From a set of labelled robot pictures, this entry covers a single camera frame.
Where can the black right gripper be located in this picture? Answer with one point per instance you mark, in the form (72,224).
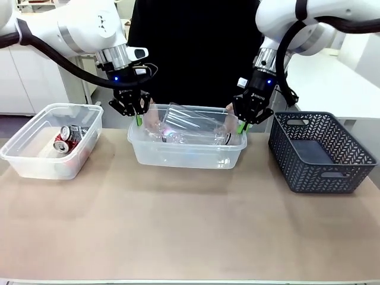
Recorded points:
(261,86)

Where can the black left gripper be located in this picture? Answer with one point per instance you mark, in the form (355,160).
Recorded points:
(123,84)

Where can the clear ridged plastic tray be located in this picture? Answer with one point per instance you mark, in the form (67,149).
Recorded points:
(193,118)

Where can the clear plastic storage bin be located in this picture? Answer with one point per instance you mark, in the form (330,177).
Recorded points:
(44,166)
(184,154)

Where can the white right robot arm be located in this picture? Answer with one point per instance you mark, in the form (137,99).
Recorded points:
(276,15)

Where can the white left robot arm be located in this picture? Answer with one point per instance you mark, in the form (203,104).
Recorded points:
(89,26)

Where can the dark grey woven plastic basket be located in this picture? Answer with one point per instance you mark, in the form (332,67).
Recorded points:
(320,166)

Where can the person's right hand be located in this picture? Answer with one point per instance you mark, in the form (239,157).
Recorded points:
(153,120)

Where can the person's left hand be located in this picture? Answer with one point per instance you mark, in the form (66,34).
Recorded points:
(231,118)

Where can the clear plastic bottle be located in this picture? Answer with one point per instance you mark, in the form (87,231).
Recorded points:
(173,137)

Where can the clear plastic cup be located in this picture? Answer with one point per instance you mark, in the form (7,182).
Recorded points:
(226,138)

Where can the crushed red and black can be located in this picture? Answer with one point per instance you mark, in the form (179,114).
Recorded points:
(72,132)

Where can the white counter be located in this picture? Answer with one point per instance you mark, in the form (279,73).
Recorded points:
(332,86)

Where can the person's torso in black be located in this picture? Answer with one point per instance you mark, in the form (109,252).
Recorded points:
(193,50)

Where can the crushed red soda can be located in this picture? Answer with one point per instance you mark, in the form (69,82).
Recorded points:
(66,144)

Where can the white cabinet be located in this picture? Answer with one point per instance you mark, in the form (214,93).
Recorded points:
(35,83)

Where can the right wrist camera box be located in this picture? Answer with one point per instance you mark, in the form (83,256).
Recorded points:
(242,82)

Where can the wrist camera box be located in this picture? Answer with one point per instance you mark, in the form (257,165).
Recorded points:
(242,82)
(140,71)

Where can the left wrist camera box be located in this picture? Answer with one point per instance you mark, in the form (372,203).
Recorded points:
(140,71)

